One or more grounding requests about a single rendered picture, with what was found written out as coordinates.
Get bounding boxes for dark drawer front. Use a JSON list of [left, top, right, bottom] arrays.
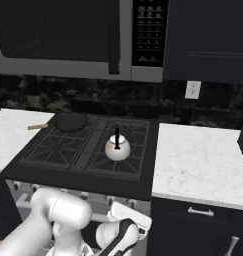
[[151, 196, 243, 231]]

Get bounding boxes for white wall socket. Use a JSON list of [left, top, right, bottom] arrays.
[[184, 80, 202, 100]]

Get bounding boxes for silver oven front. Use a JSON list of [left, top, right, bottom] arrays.
[[5, 179, 153, 256]]

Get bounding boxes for black frying pan wooden handle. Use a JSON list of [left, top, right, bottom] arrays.
[[27, 112, 90, 134]]

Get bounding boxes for silver kettle with black handle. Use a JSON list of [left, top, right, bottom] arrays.
[[104, 127, 132, 162]]

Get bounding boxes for dark cupboard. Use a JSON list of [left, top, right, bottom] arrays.
[[0, 172, 23, 240], [162, 0, 243, 85]]

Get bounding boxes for silver drawer handle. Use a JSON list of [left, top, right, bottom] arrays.
[[187, 206, 215, 218]]

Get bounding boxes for dark lower cupboard door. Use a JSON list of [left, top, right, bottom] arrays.
[[147, 218, 243, 256]]

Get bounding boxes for silver microwave oven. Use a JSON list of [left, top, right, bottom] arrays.
[[0, 0, 170, 84]]

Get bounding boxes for dark lower cupboard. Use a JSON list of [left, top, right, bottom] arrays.
[[0, 172, 23, 240]]

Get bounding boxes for black microwave door handle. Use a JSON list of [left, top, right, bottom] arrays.
[[105, 0, 122, 76]]

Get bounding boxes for dark upper cupboard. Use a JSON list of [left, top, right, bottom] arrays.
[[162, 0, 243, 85]]

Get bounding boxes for black gas hob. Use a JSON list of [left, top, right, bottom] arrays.
[[0, 111, 160, 202]]

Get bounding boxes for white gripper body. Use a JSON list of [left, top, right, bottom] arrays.
[[107, 201, 153, 240]]

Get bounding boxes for silver cupboard door handle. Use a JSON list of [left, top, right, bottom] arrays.
[[225, 235, 241, 256]]

